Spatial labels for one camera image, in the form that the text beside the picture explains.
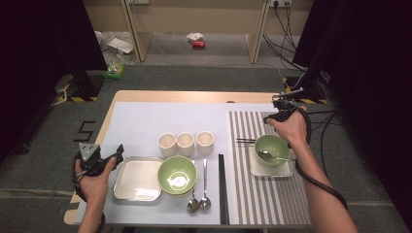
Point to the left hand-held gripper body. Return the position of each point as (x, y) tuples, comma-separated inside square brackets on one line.
[(89, 152)]

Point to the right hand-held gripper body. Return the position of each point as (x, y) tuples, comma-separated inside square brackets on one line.
[(283, 106)]

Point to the green bowl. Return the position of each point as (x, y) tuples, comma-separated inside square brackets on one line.
[(275, 144), (177, 194), (177, 174)]

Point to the single black chopstick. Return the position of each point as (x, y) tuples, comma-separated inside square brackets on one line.
[(246, 139), (246, 142)]

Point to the metal spoon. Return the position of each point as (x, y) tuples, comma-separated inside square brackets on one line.
[(193, 204), (205, 181), (265, 155)]

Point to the square white plate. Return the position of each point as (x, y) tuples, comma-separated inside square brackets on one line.
[(272, 171), (137, 178)]

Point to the bundle of black chopsticks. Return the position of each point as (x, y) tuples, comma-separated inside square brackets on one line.
[(223, 194)]

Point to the person's right hand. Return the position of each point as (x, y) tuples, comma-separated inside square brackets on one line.
[(293, 127)]

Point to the person's left hand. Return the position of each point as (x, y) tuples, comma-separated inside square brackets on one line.
[(94, 187)]

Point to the yellow black hazard tape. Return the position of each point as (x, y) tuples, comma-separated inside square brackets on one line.
[(311, 101), (77, 99)]

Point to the black stand base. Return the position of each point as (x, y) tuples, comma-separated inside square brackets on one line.
[(311, 84), (85, 84)]

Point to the pale table cover sheet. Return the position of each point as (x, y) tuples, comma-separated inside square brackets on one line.
[(145, 123)]

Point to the white ribbed cup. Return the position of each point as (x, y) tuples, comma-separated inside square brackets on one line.
[(167, 144), (185, 144), (205, 142)]

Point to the green package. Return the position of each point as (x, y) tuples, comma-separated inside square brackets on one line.
[(114, 71)]

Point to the striped placemat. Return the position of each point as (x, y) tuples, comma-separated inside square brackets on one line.
[(268, 200)]

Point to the black curtain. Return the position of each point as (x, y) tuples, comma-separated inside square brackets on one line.
[(39, 48), (366, 48)]

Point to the red box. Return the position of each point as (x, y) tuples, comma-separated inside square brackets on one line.
[(198, 44)]

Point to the white flat tray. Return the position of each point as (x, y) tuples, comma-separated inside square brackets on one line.
[(120, 44)]

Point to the beige wooden desk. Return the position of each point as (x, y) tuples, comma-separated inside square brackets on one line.
[(142, 42)]

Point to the white crumpled bag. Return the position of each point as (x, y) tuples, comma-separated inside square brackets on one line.
[(194, 36)]

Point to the clear plastic bag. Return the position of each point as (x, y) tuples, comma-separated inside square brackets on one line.
[(98, 37)]

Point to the white wall outlet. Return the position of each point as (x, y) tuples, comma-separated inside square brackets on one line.
[(280, 3)]

